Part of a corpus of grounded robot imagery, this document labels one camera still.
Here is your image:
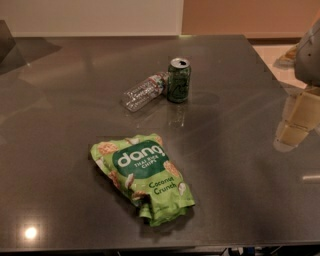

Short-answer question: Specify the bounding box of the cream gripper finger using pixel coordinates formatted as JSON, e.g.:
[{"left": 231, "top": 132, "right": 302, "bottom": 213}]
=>
[{"left": 275, "top": 86, "right": 320, "bottom": 147}]

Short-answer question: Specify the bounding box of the clear plastic water bottle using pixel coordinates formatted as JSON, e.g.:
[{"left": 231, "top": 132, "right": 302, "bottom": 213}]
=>
[{"left": 121, "top": 72, "right": 169, "bottom": 112}]

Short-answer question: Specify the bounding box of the green soda can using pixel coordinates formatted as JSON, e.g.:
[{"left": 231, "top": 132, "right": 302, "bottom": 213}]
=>
[{"left": 167, "top": 57, "right": 191, "bottom": 103}]

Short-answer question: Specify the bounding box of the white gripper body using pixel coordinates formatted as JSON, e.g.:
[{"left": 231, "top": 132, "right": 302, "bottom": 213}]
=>
[{"left": 295, "top": 19, "right": 320, "bottom": 87}]

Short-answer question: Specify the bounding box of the green rice chip bag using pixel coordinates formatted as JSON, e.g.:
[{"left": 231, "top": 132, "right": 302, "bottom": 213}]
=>
[{"left": 90, "top": 134, "right": 195, "bottom": 227}]

